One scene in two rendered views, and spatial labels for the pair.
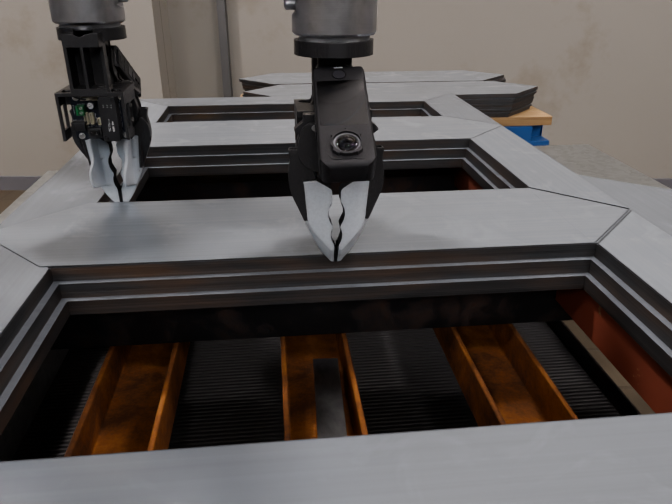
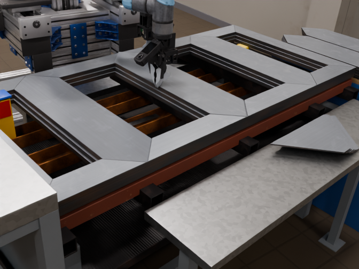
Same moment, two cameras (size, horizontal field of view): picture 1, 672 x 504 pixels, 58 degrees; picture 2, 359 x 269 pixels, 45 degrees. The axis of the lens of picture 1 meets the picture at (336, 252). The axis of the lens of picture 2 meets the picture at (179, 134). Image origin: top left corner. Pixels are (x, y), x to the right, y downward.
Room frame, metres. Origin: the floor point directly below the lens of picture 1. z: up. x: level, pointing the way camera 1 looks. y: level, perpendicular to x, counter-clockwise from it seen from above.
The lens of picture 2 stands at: (-0.32, -1.24, 1.57)
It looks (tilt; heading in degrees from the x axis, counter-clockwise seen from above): 31 degrees down; 51
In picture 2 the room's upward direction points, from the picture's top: 4 degrees clockwise
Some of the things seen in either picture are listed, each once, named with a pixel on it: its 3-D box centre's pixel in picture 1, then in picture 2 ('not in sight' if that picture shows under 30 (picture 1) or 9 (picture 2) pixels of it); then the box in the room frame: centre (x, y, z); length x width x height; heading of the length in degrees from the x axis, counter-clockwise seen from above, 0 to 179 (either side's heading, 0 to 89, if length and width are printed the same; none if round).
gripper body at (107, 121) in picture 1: (98, 84); (150, 24); (0.69, 0.27, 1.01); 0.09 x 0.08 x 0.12; 6
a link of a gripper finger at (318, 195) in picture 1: (318, 212); (158, 73); (0.57, 0.02, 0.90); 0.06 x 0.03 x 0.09; 6
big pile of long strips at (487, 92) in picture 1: (383, 93); (354, 56); (1.69, -0.13, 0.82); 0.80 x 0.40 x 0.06; 96
